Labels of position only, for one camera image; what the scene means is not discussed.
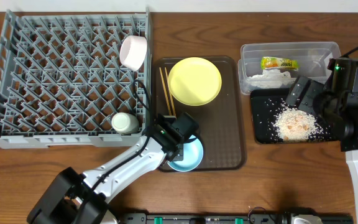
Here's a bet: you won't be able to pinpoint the clear plastic bin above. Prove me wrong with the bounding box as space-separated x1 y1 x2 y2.
238 42 341 95

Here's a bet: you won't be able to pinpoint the rice and peanut scraps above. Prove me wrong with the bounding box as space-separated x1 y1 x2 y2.
258 98 334 142

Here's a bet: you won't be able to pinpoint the wooden chopstick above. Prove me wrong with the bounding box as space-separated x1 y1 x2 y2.
164 67 177 117
159 67 172 116

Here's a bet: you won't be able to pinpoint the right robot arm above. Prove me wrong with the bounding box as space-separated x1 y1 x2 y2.
285 57 358 222

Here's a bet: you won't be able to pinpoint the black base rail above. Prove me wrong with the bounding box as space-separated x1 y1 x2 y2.
117 207 354 224

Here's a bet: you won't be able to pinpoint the white cup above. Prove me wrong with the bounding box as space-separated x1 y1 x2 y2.
111 112 139 134

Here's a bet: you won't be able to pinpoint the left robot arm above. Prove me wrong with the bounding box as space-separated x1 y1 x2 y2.
26 113 199 223

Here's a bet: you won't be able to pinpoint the pink bowl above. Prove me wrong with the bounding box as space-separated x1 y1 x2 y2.
119 35 147 72

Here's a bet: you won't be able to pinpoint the dark brown serving tray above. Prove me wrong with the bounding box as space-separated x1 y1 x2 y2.
152 56 247 171

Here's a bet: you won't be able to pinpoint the green yellow snack wrapper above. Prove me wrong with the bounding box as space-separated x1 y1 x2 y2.
260 57 299 70

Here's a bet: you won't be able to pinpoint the yellow plate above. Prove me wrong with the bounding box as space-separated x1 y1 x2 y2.
168 57 223 106

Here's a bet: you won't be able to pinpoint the light blue bowl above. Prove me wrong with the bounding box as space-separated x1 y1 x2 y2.
168 135 204 172

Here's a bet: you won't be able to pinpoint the black plastic bin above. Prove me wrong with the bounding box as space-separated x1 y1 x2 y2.
249 88 338 145

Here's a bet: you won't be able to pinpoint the grey dishwasher rack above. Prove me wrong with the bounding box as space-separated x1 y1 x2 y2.
0 11 152 149

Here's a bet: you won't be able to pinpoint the white napkin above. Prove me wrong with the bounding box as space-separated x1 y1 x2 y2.
248 69 293 89

